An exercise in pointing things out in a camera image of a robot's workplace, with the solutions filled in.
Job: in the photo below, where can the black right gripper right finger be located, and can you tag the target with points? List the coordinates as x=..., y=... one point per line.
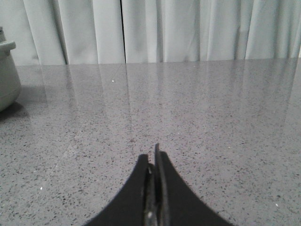
x=177, y=203

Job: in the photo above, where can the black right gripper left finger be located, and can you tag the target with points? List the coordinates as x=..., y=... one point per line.
x=128, y=206

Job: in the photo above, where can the pale green electric cooking pot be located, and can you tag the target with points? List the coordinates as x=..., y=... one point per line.
x=10, y=85

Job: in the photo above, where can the white pleated curtain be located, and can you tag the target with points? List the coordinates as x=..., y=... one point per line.
x=58, y=32

